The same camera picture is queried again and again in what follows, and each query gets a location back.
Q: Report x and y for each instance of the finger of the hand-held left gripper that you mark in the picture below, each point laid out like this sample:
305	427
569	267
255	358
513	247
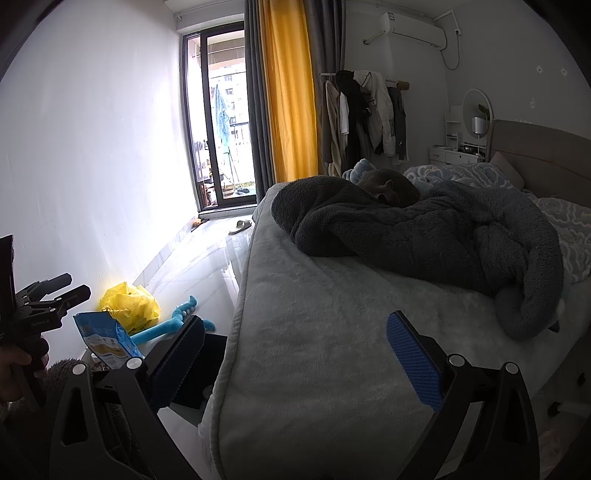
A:
74	297
48	284

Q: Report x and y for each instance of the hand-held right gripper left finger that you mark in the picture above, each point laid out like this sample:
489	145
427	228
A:
178	364

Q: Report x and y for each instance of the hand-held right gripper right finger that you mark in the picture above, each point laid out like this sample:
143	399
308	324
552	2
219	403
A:
413	360

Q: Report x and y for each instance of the black trash bin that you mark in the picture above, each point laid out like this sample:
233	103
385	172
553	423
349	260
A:
210	360

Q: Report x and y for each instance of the person's left hand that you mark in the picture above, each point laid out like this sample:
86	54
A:
14	369

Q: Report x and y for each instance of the blue plush toy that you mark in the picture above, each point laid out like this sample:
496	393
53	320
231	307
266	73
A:
159	330

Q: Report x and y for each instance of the blue snack bag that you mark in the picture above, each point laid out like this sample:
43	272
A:
104	337

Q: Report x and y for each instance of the yellow plastic bag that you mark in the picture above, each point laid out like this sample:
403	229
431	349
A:
134	307

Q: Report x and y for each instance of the grey bed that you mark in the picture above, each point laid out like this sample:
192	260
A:
323	346

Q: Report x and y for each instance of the dark grey fleece blanket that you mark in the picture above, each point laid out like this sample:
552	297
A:
415	240

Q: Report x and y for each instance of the small brown floor object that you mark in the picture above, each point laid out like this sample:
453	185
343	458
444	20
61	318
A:
197	224

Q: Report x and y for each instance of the grey slipper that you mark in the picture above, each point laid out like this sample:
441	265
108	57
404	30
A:
241	227

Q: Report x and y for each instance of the grey cat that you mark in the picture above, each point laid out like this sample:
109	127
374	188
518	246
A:
392	184

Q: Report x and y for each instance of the glass balcony door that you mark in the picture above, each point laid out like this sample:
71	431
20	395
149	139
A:
221	184

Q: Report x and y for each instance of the light blue fleece cloth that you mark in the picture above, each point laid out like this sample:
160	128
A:
358	168

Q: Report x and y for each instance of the white vanity table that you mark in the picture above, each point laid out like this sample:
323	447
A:
450	154

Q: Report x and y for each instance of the blue cloud-print duvet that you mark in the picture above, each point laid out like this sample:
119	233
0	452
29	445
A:
568	217

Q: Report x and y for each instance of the beige pillow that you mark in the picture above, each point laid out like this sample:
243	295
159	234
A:
505	168

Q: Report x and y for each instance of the blue hanging towel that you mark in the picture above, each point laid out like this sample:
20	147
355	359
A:
222	115

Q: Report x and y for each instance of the grey-green garment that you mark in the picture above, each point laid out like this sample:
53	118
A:
399	124

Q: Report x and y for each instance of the white shelf organizer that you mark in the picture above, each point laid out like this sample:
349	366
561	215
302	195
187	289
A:
454	127

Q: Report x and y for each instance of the beige coat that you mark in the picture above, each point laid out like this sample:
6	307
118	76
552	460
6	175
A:
332	134

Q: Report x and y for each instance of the table lamp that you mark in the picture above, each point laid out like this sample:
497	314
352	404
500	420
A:
480	124

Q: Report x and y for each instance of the white jacket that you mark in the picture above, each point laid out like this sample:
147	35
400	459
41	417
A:
381	115

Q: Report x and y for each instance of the round mirror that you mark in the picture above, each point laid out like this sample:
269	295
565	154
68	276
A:
475	101

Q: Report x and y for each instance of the grey curtain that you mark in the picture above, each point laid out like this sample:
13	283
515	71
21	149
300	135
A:
330	41
254	92

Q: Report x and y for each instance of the yellow curtain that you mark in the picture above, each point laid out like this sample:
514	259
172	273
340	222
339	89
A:
288	92

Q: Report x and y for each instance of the white air conditioner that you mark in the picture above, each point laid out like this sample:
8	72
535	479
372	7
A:
413	30

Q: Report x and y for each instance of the clothes rack rail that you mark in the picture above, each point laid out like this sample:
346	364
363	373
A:
399	84

